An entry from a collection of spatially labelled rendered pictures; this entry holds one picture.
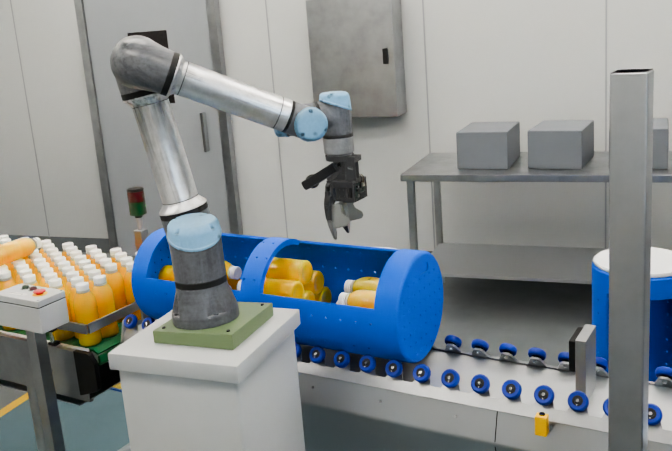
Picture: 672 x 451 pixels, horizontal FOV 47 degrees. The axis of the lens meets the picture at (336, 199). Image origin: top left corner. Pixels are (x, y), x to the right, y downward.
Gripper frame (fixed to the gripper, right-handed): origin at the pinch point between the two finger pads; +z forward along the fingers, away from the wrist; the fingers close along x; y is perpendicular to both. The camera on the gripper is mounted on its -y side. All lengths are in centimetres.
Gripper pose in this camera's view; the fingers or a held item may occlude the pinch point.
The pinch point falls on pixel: (338, 231)
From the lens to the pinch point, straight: 198.9
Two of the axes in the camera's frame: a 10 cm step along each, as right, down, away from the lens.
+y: 8.6, 0.4, -5.1
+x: 5.0, -2.3, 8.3
